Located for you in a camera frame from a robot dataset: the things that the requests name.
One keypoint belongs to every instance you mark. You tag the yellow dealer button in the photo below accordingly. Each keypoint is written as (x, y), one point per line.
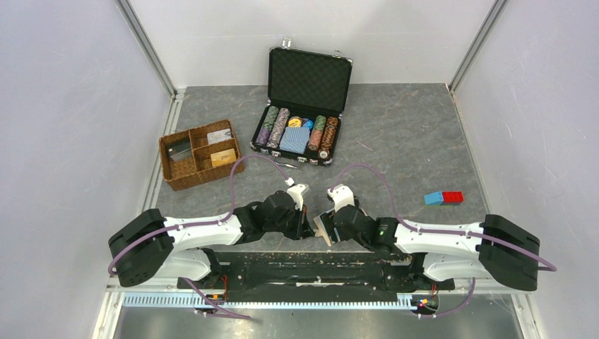
(295, 122)

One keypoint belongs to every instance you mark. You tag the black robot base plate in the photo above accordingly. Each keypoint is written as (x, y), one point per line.
(317, 277)

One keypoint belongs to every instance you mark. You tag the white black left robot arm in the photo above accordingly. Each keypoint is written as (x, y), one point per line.
(154, 246)

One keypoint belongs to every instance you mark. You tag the aluminium frame post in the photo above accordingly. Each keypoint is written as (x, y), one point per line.
(476, 45)
(146, 45)

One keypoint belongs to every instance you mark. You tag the blue dealer button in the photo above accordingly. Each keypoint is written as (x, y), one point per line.
(308, 124)

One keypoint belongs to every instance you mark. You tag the blue toy brick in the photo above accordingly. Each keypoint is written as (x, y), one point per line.
(434, 199)

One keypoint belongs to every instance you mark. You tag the purple grey chip stack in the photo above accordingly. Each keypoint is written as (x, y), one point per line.
(278, 128)

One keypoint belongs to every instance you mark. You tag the brown woven divided basket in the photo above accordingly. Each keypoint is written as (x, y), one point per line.
(197, 169)

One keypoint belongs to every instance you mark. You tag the red green chip stack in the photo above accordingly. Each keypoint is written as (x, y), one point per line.
(317, 133)

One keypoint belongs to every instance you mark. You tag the right aluminium frame post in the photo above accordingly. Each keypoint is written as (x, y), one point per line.
(476, 45)

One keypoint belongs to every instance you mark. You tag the blue playing card deck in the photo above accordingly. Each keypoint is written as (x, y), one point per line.
(295, 139)

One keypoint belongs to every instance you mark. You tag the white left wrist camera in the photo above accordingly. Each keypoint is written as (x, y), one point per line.
(296, 192)

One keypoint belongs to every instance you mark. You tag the gold card in basket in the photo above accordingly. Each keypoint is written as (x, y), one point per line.
(223, 157)

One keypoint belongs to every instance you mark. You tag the red toy brick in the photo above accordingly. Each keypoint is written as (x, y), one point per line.
(452, 197)

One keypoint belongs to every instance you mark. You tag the grey card in basket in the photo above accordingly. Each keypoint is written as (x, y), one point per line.
(219, 136)

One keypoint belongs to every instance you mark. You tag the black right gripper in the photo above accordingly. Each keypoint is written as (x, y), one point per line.
(326, 217)

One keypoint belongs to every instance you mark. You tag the black poker chip case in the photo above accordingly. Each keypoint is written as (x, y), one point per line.
(309, 84)

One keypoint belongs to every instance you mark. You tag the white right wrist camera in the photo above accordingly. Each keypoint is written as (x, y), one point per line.
(342, 196)

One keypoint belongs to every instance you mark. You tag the dark card in basket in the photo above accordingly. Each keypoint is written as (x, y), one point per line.
(179, 150)

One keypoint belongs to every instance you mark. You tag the purple green chip stack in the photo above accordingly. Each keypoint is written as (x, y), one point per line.
(267, 125)

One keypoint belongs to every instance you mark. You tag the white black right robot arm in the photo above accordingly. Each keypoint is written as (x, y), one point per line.
(494, 249)

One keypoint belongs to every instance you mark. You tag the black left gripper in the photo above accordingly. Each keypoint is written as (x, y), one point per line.
(302, 229)

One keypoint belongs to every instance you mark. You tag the left aluminium frame post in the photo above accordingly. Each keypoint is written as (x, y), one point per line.
(146, 45)

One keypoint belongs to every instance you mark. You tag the brown orange chip stack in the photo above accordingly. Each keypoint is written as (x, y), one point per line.
(328, 138)

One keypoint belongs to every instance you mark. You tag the white slotted cable duct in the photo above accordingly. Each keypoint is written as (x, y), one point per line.
(193, 300)

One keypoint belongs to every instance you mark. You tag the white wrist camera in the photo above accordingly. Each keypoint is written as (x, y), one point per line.
(296, 192)
(342, 196)

